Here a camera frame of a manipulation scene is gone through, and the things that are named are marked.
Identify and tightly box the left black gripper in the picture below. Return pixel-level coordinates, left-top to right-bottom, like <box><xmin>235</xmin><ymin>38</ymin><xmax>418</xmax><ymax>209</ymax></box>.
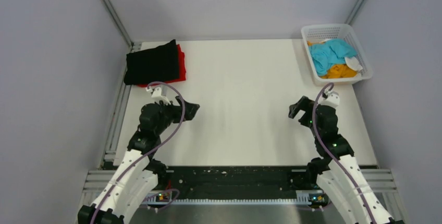
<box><xmin>155</xmin><ymin>95</ymin><xmax>199</xmax><ymax>135</ymax></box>

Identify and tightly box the cyan t-shirt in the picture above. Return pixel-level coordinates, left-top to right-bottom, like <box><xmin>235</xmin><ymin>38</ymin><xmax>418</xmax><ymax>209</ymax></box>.
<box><xmin>307</xmin><ymin>39</ymin><xmax>357</xmax><ymax>77</ymax></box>

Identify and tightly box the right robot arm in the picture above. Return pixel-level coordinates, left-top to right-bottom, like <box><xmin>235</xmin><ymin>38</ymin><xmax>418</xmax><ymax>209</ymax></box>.
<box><xmin>288</xmin><ymin>95</ymin><xmax>404</xmax><ymax>223</ymax></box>

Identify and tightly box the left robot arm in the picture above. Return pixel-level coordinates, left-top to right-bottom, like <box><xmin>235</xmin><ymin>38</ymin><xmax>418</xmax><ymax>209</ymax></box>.
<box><xmin>77</xmin><ymin>96</ymin><xmax>200</xmax><ymax>223</ymax></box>

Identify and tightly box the folded red t-shirt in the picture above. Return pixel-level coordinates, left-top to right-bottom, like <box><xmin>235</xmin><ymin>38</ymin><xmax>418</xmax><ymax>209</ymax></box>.
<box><xmin>133</xmin><ymin>41</ymin><xmax>186</xmax><ymax>86</ymax></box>

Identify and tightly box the orange t-shirt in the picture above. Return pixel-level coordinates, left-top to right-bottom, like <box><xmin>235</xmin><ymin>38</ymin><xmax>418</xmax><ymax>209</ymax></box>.
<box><xmin>306</xmin><ymin>40</ymin><xmax>359</xmax><ymax>80</ymax></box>

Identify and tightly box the white plastic basket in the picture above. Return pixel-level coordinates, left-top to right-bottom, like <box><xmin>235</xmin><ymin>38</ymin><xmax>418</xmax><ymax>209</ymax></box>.
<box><xmin>301</xmin><ymin>23</ymin><xmax>373</xmax><ymax>85</ymax></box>

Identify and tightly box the folded black t-shirt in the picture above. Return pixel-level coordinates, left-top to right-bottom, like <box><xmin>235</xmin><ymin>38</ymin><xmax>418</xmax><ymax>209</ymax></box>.
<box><xmin>124</xmin><ymin>40</ymin><xmax>180</xmax><ymax>85</ymax></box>

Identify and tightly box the white t-shirt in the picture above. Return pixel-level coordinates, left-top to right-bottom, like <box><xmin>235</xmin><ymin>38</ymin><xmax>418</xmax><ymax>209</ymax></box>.
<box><xmin>345</xmin><ymin>56</ymin><xmax>364</xmax><ymax>72</ymax></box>

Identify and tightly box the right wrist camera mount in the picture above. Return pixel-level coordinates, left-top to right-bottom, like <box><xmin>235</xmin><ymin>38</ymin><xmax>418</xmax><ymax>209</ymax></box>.
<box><xmin>319</xmin><ymin>90</ymin><xmax>340</xmax><ymax>109</ymax></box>

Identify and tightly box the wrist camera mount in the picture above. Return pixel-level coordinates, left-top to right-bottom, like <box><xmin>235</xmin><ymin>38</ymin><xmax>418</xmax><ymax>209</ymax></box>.
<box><xmin>319</xmin><ymin>90</ymin><xmax>340</xmax><ymax>109</ymax></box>
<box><xmin>145</xmin><ymin>84</ymin><xmax>171</xmax><ymax>105</ymax></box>

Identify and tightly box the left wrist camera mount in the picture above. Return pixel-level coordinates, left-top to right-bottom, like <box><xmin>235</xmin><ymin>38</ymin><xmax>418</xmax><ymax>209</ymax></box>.
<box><xmin>145</xmin><ymin>84</ymin><xmax>171</xmax><ymax>105</ymax></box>

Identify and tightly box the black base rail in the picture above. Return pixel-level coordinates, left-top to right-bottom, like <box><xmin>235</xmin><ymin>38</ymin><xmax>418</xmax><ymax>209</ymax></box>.
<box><xmin>155</xmin><ymin>166</ymin><xmax>330</xmax><ymax>205</ymax></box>

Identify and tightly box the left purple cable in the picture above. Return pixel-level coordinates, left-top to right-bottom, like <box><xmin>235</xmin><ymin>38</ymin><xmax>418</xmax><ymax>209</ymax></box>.
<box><xmin>89</xmin><ymin>81</ymin><xmax>187</xmax><ymax>224</ymax></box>

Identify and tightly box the aluminium frame rail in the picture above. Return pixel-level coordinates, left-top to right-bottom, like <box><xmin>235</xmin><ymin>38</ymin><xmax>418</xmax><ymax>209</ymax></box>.
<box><xmin>78</xmin><ymin>41</ymin><xmax>143</xmax><ymax>211</ymax></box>

